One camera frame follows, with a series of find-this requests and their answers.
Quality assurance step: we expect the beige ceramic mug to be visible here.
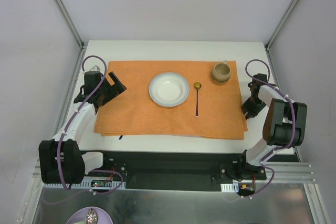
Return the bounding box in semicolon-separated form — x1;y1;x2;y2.
211;61;231;84

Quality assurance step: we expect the gold purple spoon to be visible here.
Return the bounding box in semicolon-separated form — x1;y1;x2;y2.
194;82;202;117

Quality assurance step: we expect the aluminium frame post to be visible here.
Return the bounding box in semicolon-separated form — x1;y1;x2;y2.
54;0;85;49
265;0;301;52

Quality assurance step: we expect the left aluminium frame post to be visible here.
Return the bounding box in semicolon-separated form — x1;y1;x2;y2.
54;0;85;49

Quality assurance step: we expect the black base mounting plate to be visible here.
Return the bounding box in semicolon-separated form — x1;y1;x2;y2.
89;151;266;191

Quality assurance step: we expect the lilac plate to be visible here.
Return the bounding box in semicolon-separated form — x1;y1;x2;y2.
66;207;113;224

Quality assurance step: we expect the left white cable duct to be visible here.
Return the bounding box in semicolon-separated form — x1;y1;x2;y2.
43;178;126;190

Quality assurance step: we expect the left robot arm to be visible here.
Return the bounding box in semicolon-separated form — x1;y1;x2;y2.
38;70;127;184

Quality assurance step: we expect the silver cutlery on lilac plate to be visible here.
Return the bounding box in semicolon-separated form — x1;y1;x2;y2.
85;208;98;224

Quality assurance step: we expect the white ceramic plate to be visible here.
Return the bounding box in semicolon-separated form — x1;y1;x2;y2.
149;72;190;108

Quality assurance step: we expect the aluminium front rail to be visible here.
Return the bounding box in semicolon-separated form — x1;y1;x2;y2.
33;155;317;183

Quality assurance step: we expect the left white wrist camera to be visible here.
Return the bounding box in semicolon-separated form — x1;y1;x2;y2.
89;65;101;72

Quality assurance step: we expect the orange cloth placemat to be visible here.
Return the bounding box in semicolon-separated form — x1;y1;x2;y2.
94;61;247;140

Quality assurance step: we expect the white cable duct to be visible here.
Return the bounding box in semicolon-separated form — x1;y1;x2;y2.
43;178;126;190
220;183;239;193

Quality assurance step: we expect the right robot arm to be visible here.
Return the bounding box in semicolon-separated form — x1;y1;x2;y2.
236;73;308;179

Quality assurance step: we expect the right aluminium frame post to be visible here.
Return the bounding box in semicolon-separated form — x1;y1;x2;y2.
265;0;301;52

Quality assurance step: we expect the right white cable duct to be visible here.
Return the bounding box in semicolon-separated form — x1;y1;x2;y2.
220;183;239;193

